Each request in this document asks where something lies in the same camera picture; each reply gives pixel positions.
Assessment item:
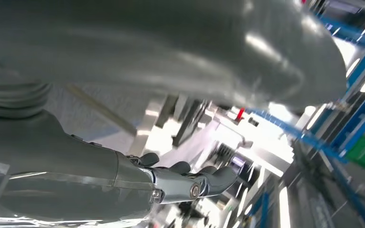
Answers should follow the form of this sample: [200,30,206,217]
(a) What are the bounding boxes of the blue metal frame beam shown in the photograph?
[245,0,365,228]

